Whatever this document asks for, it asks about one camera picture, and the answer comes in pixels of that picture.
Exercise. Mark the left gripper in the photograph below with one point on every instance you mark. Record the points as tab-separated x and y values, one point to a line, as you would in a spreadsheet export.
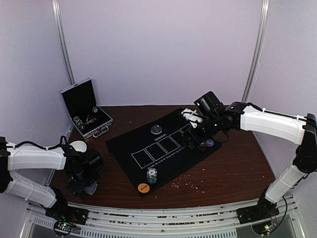
76	189

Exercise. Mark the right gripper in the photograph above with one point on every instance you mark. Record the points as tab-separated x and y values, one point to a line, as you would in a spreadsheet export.
192	135

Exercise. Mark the small poker chip stack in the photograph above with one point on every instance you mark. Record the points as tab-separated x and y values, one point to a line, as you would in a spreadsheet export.
202	146

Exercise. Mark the blue playing card deck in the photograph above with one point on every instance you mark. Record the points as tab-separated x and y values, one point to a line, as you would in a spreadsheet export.
91	189

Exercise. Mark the purple small blind button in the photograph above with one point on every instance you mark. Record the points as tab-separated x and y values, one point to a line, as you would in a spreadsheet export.
209	143

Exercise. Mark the clear dealer button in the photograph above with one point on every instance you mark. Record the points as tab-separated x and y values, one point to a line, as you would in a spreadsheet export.
156	129

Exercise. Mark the multicolour poker chip stack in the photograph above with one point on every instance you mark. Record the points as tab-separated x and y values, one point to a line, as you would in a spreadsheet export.
152	175

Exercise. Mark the orange big blind button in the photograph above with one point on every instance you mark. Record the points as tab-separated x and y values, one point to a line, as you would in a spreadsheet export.
143	188

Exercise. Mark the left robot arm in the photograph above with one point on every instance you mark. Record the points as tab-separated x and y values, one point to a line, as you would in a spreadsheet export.
15	159

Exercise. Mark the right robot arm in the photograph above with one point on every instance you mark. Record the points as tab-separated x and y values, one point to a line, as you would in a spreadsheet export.
300	130

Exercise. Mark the orange white bowl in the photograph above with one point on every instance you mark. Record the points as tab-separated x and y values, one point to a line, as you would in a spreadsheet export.
79	146

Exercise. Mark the black poker mat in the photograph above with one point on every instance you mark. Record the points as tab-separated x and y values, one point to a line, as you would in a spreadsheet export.
139	149

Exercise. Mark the red dice row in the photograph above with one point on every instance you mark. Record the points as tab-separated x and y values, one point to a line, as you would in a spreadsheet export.
90	121

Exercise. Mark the aluminium poker chip case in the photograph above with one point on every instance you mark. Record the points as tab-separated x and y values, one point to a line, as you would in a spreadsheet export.
79	99

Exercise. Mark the green poker chip in case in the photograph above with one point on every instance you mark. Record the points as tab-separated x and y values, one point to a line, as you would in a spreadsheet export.
95	110

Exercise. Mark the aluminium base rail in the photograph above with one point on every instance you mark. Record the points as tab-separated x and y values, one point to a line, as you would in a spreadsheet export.
219	221

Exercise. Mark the aluminium frame post right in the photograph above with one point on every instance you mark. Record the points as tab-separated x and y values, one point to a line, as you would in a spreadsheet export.
259	46

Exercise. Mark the aluminium frame post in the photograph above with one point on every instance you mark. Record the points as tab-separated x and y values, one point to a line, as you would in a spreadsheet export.
259	46
62	41

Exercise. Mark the aluminium frame post left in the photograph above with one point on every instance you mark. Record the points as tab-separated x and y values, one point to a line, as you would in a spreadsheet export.
62	41

